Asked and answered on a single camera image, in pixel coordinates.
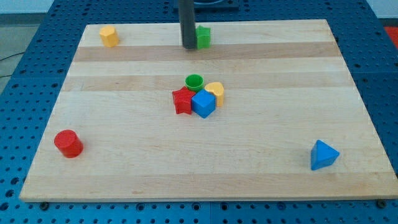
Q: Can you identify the blue triangle block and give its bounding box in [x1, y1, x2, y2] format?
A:
[310, 140, 340, 170]

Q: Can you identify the green circle block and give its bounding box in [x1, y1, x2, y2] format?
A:
[185, 74, 204, 93]

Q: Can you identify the black cable on floor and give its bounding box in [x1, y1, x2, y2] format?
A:
[0, 51, 25, 78]

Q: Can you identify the wooden board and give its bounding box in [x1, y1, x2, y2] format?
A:
[20, 19, 397, 202]

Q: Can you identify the green star block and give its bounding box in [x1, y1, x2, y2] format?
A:
[195, 26, 211, 49]

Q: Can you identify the yellow heart block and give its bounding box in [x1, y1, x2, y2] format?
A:
[205, 82, 224, 107]

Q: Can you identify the red cylinder block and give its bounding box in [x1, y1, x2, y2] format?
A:
[54, 129, 84, 158]

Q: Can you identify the blue cube block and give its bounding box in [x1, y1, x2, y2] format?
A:
[192, 90, 216, 118]

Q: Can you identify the red star block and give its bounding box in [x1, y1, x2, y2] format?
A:
[172, 86, 196, 114]

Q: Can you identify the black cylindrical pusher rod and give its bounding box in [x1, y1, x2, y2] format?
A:
[178, 0, 197, 50]

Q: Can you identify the yellow hexagon block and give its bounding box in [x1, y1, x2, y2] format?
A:
[99, 26, 119, 47]

